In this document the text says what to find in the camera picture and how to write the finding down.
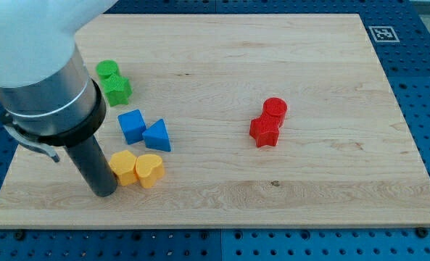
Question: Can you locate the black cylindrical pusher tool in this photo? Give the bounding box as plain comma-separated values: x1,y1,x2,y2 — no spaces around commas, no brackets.
65,136,117,197

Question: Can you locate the blue cube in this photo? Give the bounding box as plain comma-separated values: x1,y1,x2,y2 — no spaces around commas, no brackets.
117,109,146,144

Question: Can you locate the blue triangle block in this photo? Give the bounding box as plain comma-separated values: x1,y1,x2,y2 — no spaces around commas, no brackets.
143,119,171,152

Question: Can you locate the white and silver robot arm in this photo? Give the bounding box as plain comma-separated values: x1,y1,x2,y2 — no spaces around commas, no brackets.
0,0,117,197

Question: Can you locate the green star block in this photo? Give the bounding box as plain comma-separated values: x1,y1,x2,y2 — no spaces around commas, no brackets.
101,74,132,107

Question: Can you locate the red star block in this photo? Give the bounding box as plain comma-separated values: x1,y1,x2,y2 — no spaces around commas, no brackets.
249,114,280,147

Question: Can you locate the yellow hexagon block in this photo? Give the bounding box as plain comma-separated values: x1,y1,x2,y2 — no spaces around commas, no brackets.
109,150,138,186

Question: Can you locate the yellow heart block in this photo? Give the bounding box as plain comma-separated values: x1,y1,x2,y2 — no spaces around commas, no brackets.
135,154,165,189

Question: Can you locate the green cylinder block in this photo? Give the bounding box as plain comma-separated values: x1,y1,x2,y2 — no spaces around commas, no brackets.
95,60,120,80

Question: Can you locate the wooden board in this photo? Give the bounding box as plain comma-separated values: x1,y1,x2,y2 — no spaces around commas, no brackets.
0,14,430,230

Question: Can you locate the red cylinder block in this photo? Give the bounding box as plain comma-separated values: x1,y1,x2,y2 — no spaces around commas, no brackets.
262,97,288,127

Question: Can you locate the white fiducial marker tag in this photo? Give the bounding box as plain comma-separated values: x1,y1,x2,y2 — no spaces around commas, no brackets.
368,25,400,43

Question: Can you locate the grey cable clip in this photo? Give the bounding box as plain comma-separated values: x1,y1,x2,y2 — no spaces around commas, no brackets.
0,112,59,162

